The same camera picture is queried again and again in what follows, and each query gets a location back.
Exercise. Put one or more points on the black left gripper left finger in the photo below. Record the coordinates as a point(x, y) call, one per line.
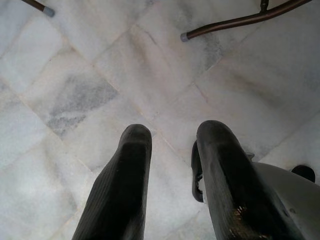
point(125, 180)

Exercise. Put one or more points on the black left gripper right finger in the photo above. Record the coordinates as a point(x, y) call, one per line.
point(225, 175)

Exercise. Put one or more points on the black robot foot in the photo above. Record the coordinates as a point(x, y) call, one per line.
point(195, 175)

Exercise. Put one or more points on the grey robot leg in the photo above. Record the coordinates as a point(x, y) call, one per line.
point(295, 200)

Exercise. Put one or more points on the brown grey-capped metal table leg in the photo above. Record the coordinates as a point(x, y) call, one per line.
point(41, 6)
point(225, 25)

